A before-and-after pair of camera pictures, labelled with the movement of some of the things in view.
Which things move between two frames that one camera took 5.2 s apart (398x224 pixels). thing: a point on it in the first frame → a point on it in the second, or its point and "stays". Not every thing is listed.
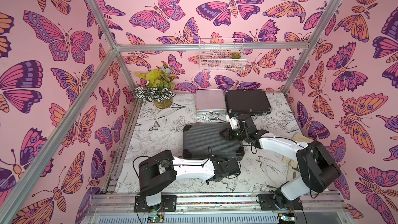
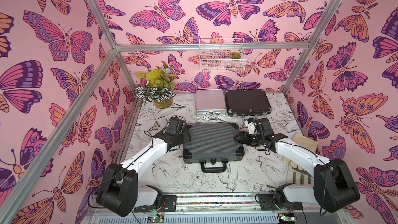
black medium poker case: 249,101 stays
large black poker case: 201,140 stays
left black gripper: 218,162 → 186,134
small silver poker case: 210,102 stays
